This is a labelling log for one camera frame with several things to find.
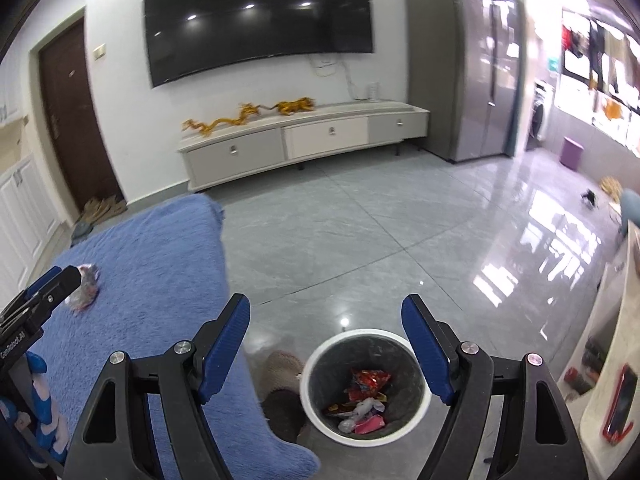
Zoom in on purple stool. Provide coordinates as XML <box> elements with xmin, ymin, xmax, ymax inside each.
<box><xmin>560</xmin><ymin>136</ymin><xmax>584</xmax><ymax>171</ymax></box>

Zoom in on black wall television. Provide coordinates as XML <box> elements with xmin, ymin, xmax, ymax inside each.
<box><xmin>143</xmin><ymin>0</ymin><xmax>374</xmax><ymax>87</ymax></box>

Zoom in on blue bed blanket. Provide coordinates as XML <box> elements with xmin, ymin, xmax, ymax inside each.
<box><xmin>32</xmin><ymin>194</ymin><xmax>320</xmax><ymax>479</ymax></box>

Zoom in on wall light switch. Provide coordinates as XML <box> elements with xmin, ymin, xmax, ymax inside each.
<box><xmin>93</xmin><ymin>44</ymin><xmax>106</xmax><ymax>60</ymax></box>

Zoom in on golden dragon ornament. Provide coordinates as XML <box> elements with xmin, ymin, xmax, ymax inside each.
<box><xmin>181</xmin><ymin>96</ymin><xmax>316</xmax><ymax>136</ymax></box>

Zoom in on hanging clothes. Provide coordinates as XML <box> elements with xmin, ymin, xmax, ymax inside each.
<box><xmin>559</xmin><ymin>10</ymin><xmax>639</xmax><ymax>112</ymax></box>

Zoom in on red phone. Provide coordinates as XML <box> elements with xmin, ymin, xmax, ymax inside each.
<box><xmin>602</xmin><ymin>364</ymin><xmax>638</xmax><ymax>446</ymax></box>

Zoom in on pink red snack wrapper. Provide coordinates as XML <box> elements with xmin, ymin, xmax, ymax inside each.
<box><xmin>352</xmin><ymin>413</ymin><xmax>385</xmax><ymax>436</ymax></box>

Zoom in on dark brown door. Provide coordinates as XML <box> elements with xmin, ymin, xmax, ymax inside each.
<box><xmin>39</xmin><ymin>20</ymin><xmax>124</xmax><ymax>209</ymax></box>

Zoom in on red snack bag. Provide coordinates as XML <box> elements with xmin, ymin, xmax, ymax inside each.
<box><xmin>346</xmin><ymin>370</ymin><xmax>390</xmax><ymax>402</ymax></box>

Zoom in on beige slipper foot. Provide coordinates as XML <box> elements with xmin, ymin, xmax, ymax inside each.
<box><xmin>260</xmin><ymin>351</ymin><xmax>304</xmax><ymax>394</ymax></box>

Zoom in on white grey TV cabinet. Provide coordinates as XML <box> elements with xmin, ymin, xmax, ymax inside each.
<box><xmin>178</xmin><ymin>101</ymin><xmax>430</xmax><ymax>192</ymax></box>

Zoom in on white wall cupboards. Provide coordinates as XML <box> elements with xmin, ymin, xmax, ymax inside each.
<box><xmin>1</xmin><ymin>61</ymin><xmax>60</xmax><ymax>302</ymax></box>

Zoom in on white rimmed trash bin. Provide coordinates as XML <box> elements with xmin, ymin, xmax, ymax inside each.
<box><xmin>299</xmin><ymin>328</ymin><xmax>432</xmax><ymax>448</ymax></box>

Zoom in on grey refrigerator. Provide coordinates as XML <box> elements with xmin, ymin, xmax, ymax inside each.
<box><xmin>406</xmin><ymin>0</ymin><xmax>522</xmax><ymax>162</ymax></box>

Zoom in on white side table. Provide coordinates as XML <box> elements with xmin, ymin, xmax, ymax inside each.
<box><xmin>558</xmin><ymin>223</ymin><xmax>639</xmax><ymax>479</ymax></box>

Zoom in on blue gloved left hand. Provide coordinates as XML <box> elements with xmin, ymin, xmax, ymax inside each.
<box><xmin>1</xmin><ymin>351</ymin><xmax>70</xmax><ymax>469</ymax></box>

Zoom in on silver wrapper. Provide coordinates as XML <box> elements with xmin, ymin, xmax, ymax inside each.
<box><xmin>65</xmin><ymin>263</ymin><xmax>100</xmax><ymax>315</ymax></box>

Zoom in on white tissue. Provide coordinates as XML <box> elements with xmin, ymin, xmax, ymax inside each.
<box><xmin>337</xmin><ymin>398</ymin><xmax>385</xmax><ymax>434</ymax></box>

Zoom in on small black toy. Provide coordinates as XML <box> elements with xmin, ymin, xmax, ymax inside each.
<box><xmin>580</xmin><ymin>188</ymin><xmax>597</xmax><ymax>209</ymax></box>

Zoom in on white washing machine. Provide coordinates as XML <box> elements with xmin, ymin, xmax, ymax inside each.
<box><xmin>527</xmin><ymin>79</ymin><xmax>554</xmax><ymax>145</ymax></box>

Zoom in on doormat with shoes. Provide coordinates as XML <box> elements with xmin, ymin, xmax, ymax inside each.
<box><xmin>70</xmin><ymin>196</ymin><xmax>127</xmax><ymax>246</ymax></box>

